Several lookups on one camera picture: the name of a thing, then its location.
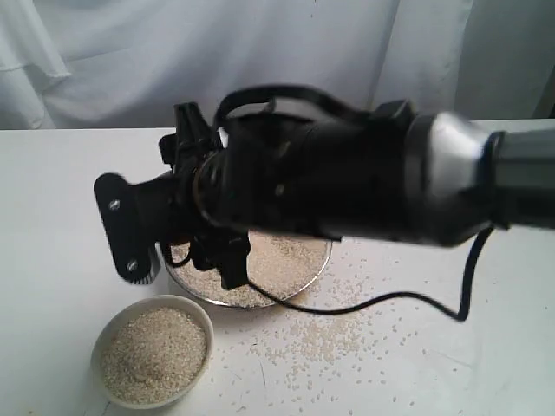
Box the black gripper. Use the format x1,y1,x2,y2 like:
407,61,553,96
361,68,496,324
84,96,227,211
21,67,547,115
134,102,250,289

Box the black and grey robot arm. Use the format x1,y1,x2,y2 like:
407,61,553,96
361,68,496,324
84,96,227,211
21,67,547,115
134,104,554,289

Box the round steel rice tray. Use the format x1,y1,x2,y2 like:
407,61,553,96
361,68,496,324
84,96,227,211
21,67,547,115
167,232,332,309

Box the white ceramic rice bowl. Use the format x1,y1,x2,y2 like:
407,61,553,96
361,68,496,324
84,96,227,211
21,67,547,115
90,295,214,410

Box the spilled rice grains on table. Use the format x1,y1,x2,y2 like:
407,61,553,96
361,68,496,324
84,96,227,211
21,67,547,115
216,255,491,408

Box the white fabric backdrop curtain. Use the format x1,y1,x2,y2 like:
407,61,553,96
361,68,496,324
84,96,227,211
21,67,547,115
1,1,554,129

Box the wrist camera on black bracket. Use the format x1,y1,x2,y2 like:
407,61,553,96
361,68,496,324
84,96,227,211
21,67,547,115
94,172,160,285

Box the black cable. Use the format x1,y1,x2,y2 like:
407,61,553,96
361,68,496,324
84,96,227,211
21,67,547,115
166,82,493,324

